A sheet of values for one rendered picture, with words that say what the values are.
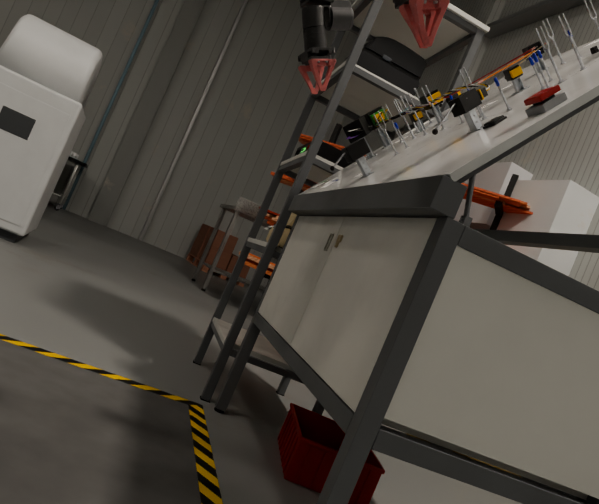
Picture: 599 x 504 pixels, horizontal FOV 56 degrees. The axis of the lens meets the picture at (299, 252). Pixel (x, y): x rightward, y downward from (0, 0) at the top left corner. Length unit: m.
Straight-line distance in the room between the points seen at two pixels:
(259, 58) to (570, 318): 10.04
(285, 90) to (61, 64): 6.97
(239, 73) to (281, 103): 0.94
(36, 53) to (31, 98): 0.35
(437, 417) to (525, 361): 0.21
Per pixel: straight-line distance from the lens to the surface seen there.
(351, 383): 1.14
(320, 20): 1.49
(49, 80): 4.44
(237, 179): 10.60
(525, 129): 1.14
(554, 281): 1.18
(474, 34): 2.62
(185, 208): 10.43
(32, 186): 4.30
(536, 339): 1.18
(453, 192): 1.06
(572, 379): 1.25
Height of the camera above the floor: 0.60
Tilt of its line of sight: 2 degrees up
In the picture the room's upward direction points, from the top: 23 degrees clockwise
